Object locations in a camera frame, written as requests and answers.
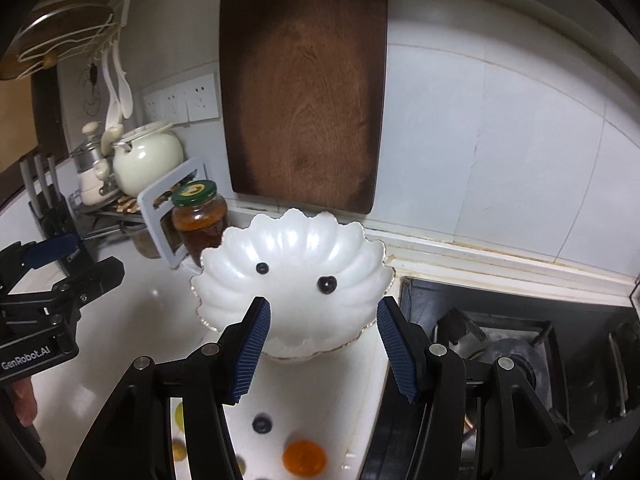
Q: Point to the small white pot with lid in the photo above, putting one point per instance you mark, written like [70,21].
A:
[92,180]

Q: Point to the gas stove burner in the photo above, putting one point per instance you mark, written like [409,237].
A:
[515,355]

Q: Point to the white scalloped bowl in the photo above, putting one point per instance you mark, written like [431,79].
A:
[300,255]

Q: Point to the small blueberry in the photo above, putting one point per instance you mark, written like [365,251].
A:
[261,268]

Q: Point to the cream ceramic teapot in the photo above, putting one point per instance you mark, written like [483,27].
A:
[150,160]

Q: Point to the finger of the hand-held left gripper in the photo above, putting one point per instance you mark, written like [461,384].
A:
[50,251]
[100,275]

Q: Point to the white wall outlet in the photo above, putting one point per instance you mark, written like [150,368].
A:
[175,104]
[154,106]
[202,97]

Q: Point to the round pan lid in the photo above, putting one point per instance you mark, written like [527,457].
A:
[55,25]

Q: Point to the black knife block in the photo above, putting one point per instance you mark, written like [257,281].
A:
[60,230]

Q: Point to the person's left hand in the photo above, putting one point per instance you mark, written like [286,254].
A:
[23,402]

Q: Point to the glass jar with green lid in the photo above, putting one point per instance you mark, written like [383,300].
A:
[200,220]

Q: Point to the black gas stove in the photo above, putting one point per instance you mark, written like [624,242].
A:
[575,310]

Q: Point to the white hanging spoon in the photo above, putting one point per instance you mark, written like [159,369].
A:
[111,105]
[124,95]

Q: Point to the brown wooden cutting board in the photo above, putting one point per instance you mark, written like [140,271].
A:
[300,100]

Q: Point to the black pan support grate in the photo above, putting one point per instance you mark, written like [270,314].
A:
[455,322]

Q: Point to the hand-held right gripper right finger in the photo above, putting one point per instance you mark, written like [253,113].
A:
[397,350]

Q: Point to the metal shelf rack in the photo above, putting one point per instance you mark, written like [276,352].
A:
[100,215]

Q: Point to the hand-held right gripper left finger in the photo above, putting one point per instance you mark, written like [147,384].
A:
[252,350]

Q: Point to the orange yellow round fruit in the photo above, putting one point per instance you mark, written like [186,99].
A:
[304,458]

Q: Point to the white frame stand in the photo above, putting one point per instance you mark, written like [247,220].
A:
[150,200]

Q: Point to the dark purple grape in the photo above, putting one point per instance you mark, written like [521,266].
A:
[326,284]

